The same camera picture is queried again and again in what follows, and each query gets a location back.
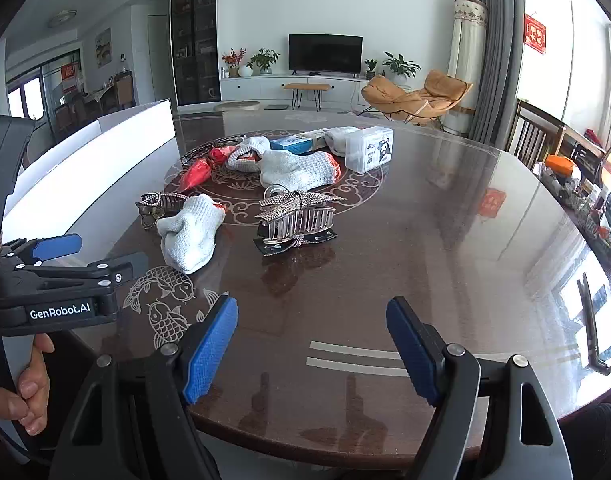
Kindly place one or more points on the large grey knitted hat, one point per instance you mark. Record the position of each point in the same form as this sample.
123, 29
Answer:
245, 152

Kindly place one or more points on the wall painting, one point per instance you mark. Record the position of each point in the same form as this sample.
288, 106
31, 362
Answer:
103, 47

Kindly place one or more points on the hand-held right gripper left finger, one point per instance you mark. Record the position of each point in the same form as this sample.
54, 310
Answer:
210, 355

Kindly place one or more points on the blue white ointment box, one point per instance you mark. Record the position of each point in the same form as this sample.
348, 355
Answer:
295, 142

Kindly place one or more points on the black television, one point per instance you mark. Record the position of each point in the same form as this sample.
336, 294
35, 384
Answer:
325, 52

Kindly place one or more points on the red wall hanging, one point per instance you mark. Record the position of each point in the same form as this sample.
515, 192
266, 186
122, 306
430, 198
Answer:
535, 34

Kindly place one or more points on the red door banner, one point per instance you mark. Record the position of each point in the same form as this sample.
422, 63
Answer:
70, 77

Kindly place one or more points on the bushy green potted plant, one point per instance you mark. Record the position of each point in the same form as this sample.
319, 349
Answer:
263, 60

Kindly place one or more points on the black framed glasses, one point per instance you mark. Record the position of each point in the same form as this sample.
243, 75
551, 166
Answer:
231, 139

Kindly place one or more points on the black bent metal bar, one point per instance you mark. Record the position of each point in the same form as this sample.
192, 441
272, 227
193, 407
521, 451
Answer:
593, 325

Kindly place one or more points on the white television cabinet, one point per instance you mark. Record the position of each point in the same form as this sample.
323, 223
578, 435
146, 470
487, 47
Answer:
265, 87

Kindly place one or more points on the grey knit glove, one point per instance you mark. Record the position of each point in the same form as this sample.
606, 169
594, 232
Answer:
295, 167
338, 137
190, 235

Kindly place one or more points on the grey curtain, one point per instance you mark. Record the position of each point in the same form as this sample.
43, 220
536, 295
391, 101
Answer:
495, 50

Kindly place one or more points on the wooden bench with hairpin legs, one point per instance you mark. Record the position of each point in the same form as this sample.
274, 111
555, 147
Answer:
308, 87

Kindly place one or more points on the round ceiling light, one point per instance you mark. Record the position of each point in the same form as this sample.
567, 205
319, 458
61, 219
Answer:
62, 19

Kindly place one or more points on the white storage box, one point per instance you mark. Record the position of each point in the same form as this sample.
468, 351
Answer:
110, 160

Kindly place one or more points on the cluttered wooden side table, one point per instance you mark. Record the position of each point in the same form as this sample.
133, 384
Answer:
585, 195

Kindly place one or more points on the small dark floor mat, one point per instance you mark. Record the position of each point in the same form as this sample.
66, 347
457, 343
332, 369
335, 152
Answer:
276, 107

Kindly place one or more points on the wooden dining set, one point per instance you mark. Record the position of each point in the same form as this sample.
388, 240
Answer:
120, 90

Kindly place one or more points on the rhinestone bow hair claw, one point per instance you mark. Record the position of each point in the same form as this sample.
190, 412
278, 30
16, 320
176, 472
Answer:
295, 215

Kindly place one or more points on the person's left hand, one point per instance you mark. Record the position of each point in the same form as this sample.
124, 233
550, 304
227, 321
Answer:
32, 390

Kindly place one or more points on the beige round floor cushion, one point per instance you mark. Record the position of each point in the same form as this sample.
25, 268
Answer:
238, 106

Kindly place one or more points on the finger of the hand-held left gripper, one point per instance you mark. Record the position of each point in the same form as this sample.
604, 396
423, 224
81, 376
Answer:
55, 247
120, 267

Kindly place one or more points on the dark glass display cabinet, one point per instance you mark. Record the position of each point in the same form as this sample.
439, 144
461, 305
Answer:
195, 35

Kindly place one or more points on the bronze rhinestone hair claw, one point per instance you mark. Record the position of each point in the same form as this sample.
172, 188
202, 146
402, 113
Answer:
158, 205

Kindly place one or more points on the round white vase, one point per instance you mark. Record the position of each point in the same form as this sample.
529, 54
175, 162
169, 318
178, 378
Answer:
246, 72

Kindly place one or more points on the clear plastic cartoon box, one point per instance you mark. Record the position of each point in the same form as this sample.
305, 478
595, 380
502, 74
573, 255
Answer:
368, 150

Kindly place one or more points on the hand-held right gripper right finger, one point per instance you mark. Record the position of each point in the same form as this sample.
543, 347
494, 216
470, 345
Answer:
415, 355

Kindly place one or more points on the covered standing air conditioner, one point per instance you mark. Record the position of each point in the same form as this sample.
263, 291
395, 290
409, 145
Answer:
468, 45

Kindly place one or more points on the large leafy potted plant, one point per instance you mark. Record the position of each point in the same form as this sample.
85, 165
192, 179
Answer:
400, 67

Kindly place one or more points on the wooden chair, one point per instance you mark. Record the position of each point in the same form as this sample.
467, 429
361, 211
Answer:
533, 130

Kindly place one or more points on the orange lounge chair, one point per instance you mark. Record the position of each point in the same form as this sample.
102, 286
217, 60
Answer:
405, 97

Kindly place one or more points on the orange box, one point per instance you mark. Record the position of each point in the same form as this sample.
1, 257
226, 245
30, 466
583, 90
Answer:
560, 162

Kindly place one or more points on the small potted plant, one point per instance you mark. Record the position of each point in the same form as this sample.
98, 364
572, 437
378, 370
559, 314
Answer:
370, 67

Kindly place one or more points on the red flower arrangement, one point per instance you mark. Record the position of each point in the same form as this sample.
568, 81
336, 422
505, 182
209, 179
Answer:
233, 60

